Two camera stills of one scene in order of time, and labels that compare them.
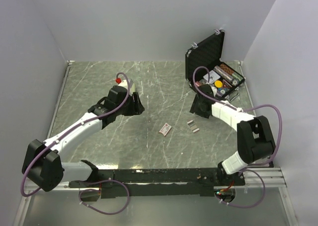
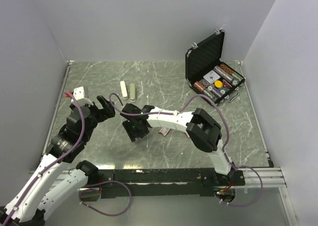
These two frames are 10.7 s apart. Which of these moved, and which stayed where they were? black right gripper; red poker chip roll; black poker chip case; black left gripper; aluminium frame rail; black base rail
Moved: black right gripper; black left gripper
Stayed: black base rail; aluminium frame rail; red poker chip roll; black poker chip case
